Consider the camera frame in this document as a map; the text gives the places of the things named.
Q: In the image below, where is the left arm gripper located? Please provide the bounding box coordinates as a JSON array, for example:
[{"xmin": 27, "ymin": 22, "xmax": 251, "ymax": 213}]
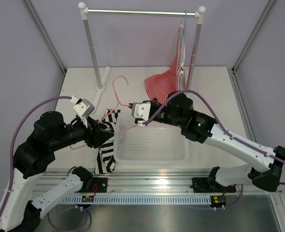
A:
[{"xmin": 50, "ymin": 115, "xmax": 114, "ymax": 151}]

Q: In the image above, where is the pink wire hanger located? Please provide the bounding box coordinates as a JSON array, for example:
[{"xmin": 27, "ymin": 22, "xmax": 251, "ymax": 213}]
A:
[{"xmin": 69, "ymin": 76, "xmax": 140, "ymax": 150}]

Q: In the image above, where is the black white striped tank top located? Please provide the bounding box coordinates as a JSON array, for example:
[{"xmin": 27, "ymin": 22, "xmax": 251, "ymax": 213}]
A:
[{"xmin": 94, "ymin": 109, "xmax": 121, "ymax": 175}]

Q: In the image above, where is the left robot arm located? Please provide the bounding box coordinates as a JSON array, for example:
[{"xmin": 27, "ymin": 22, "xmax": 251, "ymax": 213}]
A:
[{"xmin": 0, "ymin": 111, "xmax": 114, "ymax": 232}]

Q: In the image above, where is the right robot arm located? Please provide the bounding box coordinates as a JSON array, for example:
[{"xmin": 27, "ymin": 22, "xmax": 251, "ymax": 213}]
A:
[{"xmin": 129, "ymin": 90, "xmax": 285, "ymax": 192}]

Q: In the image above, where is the red white striped tank top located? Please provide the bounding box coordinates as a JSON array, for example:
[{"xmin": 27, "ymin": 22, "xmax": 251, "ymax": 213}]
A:
[{"xmin": 144, "ymin": 24, "xmax": 185, "ymax": 103}]

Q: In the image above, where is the white plastic laundry basket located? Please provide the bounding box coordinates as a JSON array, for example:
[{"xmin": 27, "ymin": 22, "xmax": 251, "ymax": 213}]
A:
[{"xmin": 114, "ymin": 114, "xmax": 189, "ymax": 163}]

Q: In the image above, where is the white metal clothes rack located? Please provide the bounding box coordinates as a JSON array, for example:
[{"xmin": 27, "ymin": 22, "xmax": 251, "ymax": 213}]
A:
[{"xmin": 78, "ymin": 2, "xmax": 206, "ymax": 112}]

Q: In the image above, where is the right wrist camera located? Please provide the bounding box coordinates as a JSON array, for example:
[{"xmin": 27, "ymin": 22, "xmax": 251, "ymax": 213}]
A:
[{"xmin": 131, "ymin": 101, "xmax": 151, "ymax": 126}]

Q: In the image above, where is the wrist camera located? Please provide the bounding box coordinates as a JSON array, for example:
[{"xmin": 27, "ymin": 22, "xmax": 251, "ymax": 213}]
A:
[
  {"xmin": 131, "ymin": 101, "xmax": 151, "ymax": 126},
  {"xmin": 70, "ymin": 95, "xmax": 95, "ymax": 128}
]

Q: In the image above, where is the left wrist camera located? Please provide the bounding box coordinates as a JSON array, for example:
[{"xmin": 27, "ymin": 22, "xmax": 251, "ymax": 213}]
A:
[{"xmin": 70, "ymin": 95, "xmax": 95, "ymax": 128}]

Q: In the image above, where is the white slotted cable duct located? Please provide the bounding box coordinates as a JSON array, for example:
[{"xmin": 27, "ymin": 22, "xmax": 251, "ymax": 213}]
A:
[{"xmin": 61, "ymin": 195, "xmax": 211, "ymax": 205}]

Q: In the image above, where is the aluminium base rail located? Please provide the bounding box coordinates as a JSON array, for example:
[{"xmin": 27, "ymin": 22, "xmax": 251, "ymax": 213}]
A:
[{"xmin": 32, "ymin": 169, "xmax": 283, "ymax": 195}]

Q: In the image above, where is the blue wire hanger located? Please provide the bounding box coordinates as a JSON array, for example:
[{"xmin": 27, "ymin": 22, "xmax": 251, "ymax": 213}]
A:
[{"xmin": 180, "ymin": 9, "xmax": 189, "ymax": 80}]

